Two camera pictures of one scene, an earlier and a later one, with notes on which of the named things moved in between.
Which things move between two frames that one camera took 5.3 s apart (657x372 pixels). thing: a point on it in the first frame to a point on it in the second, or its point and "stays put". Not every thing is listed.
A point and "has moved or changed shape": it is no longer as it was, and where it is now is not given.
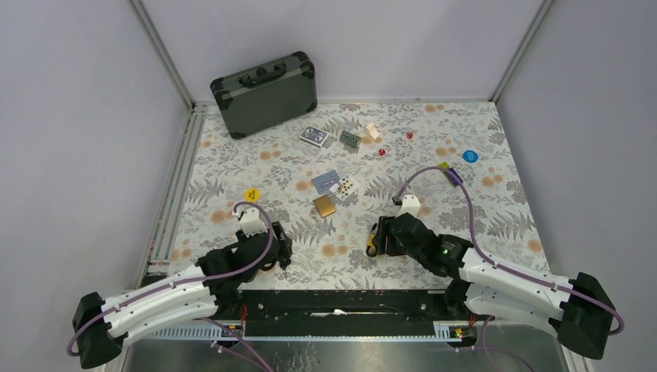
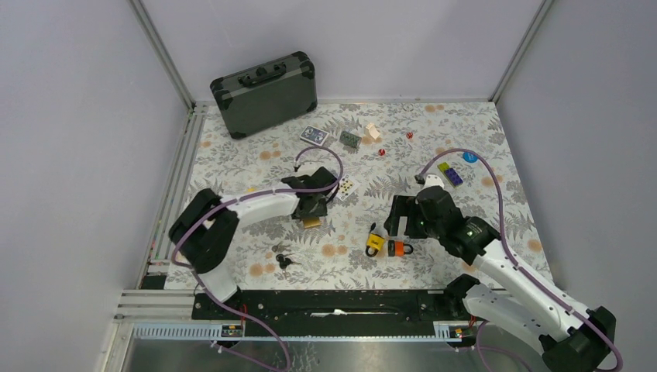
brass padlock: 325,205 has moved or changed shape
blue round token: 470,156 stays put
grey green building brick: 349,139 stays put
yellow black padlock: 371,249 stays put
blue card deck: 314,136 stays put
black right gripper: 383,228 to 401,207
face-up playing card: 345,187 stays put
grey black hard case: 267,94 stays put
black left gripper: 285,250 to 319,211
